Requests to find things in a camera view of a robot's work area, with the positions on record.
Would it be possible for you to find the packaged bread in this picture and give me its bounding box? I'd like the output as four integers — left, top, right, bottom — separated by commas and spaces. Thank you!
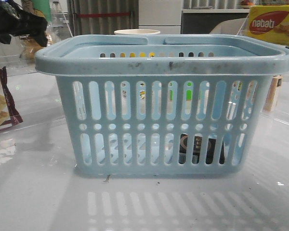
19, 31, 61, 59

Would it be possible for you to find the yellow nabati wafer box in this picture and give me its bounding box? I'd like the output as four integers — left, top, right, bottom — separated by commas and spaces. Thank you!
242, 5, 289, 46

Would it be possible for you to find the white cabinet in background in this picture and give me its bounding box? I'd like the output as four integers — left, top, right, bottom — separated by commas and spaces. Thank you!
138, 0, 183, 34

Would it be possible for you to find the maroon cracker snack bag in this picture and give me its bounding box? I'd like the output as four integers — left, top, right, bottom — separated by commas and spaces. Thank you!
0, 67, 23, 130

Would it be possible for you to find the cream paper cup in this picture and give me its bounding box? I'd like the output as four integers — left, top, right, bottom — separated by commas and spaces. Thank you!
114, 29, 160, 35

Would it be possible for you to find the brown small box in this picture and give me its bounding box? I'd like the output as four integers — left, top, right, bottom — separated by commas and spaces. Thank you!
263, 75, 283, 112

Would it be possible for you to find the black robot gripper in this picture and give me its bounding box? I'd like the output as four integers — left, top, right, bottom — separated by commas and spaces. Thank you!
0, 0, 48, 47

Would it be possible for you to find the clear acrylic left shelf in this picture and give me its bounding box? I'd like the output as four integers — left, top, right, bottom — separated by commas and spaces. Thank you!
0, 13, 72, 76

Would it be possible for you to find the light blue plastic basket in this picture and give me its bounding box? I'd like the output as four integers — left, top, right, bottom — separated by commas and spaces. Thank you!
35, 34, 289, 177

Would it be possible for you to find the green yellow cartoon snack bag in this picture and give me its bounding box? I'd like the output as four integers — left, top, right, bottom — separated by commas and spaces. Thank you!
21, 0, 52, 25

